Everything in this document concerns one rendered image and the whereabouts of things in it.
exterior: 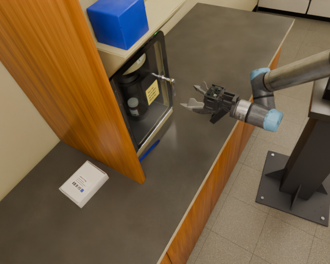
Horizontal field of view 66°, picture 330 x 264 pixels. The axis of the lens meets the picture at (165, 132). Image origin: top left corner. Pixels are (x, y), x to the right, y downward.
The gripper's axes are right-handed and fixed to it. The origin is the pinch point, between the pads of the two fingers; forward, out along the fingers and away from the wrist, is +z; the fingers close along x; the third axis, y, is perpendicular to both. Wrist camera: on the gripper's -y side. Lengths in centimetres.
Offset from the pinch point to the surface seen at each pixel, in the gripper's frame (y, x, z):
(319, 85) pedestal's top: -21, -52, -44
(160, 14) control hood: 36.5, 6.4, 3.8
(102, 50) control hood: 36.3, 26.4, 8.7
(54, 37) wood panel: 44, 35, 13
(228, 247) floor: -114, 15, -33
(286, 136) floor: -115, -93, -40
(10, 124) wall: 2, 46, 56
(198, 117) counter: -20.5, -7.3, -0.2
